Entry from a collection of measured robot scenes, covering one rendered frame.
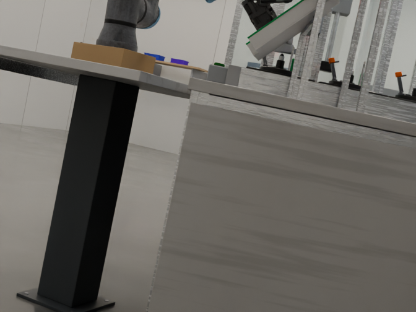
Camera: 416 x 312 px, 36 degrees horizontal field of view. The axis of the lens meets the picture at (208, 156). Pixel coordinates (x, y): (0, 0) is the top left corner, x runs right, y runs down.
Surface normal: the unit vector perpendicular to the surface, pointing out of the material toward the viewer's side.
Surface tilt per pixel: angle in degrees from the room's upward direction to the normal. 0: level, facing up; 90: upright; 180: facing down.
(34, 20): 90
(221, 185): 90
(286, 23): 90
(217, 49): 90
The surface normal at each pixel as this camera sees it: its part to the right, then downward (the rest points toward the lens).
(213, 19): -0.42, -0.03
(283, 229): -0.03, 0.06
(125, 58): 0.89, 0.21
